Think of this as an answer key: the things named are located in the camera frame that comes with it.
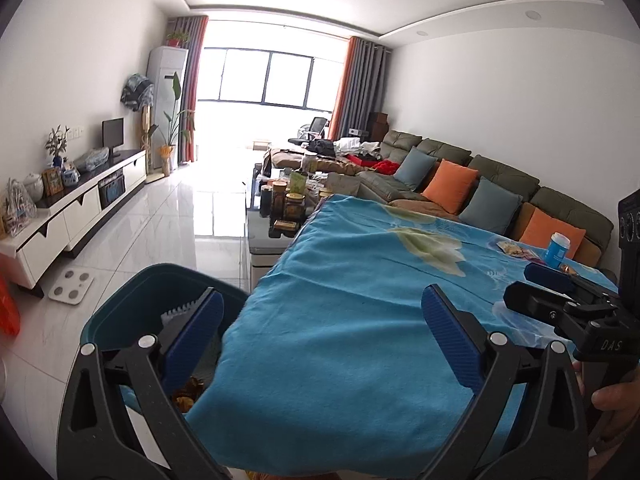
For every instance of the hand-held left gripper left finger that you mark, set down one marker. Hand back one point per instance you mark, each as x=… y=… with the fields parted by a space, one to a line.
x=197 y=332

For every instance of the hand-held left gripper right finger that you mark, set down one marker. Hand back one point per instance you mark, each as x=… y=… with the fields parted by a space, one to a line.
x=452 y=337

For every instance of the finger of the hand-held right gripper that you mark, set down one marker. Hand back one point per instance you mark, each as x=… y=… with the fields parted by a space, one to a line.
x=550 y=276
x=535 y=300

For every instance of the white foam fruit net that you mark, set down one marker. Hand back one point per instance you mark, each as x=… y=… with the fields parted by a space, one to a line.
x=175 y=317

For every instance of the gold snack wrapper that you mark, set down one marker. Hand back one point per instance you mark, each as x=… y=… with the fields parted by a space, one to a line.
x=187 y=395

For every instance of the teal plastic bin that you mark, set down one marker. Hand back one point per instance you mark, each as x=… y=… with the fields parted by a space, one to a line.
x=145 y=290

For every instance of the person's right hand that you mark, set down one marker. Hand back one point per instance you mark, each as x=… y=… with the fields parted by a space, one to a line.
x=617 y=400

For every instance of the brown snack wrapper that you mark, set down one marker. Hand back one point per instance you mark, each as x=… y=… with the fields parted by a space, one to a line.
x=570 y=271

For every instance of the blue and white cup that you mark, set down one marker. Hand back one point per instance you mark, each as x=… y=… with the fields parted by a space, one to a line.
x=556 y=252

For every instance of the flat snack packets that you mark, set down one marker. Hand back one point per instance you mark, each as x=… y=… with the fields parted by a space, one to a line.
x=512 y=250

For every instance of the orange cushion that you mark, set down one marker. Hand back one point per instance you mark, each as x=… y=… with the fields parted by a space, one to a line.
x=450 y=186
x=547 y=225

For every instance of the large teal cushion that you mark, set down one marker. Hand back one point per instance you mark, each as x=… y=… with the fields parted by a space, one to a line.
x=490 y=206

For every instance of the glass coffee table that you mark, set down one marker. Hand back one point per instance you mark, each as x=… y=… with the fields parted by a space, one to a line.
x=260 y=240

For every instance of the olive green sofa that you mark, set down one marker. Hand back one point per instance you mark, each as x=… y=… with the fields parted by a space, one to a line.
x=505 y=172

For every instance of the white bathroom scale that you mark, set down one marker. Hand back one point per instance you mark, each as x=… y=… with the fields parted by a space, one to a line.
x=71 y=286

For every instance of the group of glass jars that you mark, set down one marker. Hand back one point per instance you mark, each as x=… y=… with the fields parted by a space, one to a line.
x=292 y=207

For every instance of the white and black cabinet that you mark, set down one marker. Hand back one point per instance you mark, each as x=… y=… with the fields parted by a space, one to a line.
x=80 y=215

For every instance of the small teal cushion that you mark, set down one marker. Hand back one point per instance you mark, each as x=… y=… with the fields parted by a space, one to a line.
x=415 y=167

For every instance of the green box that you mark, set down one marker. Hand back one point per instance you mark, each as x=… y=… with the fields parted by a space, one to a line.
x=298 y=183

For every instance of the red cloth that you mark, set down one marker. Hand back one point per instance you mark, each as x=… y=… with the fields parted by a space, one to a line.
x=382 y=166

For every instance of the blue and white porcelain jar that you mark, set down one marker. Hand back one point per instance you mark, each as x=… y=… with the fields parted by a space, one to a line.
x=70 y=176

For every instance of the clear plastic bag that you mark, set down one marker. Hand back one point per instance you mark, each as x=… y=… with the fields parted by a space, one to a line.
x=92 y=160

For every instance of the tall floor plant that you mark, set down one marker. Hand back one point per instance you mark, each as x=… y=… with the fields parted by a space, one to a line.
x=172 y=125

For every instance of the pile of white clothes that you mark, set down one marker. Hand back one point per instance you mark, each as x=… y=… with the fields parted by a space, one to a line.
x=355 y=146

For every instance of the clear wrapped ornament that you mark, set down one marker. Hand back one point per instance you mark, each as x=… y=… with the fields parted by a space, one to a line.
x=20 y=207

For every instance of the black monitor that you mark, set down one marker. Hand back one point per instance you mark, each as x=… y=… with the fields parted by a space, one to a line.
x=113 y=132

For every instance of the white ceramic jar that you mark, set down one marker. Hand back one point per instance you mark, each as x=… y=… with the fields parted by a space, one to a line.
x=33 y=187

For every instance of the black bag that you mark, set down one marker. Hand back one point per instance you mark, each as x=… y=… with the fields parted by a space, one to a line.
x=321 y=147

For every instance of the brown stacked boxes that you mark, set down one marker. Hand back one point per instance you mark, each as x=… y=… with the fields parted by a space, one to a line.
x=378 y=126

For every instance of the black office chair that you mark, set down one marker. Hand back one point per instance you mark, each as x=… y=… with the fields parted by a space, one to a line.
x=315 y=127

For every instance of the plant in blue vase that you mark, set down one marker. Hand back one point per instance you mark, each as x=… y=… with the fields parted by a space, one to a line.
x=56 y=142

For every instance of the grey and orange curtain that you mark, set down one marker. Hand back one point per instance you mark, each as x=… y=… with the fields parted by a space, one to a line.
x=362 y=85
x=192 y=95

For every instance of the white standing air conditioner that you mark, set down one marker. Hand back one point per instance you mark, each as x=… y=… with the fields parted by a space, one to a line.
x=162 y=95

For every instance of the cloth covered standing fan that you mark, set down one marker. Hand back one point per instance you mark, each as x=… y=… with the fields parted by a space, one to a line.
x=137 y=92

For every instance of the dark framed window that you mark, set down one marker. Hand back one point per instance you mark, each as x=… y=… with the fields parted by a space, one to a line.
x=270 y=77

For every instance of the small potted plant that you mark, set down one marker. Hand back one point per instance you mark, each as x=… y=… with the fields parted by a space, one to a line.
x=177 y=40

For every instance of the wooden picture frame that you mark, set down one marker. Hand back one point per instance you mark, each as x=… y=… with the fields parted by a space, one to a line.
x=52 y=182

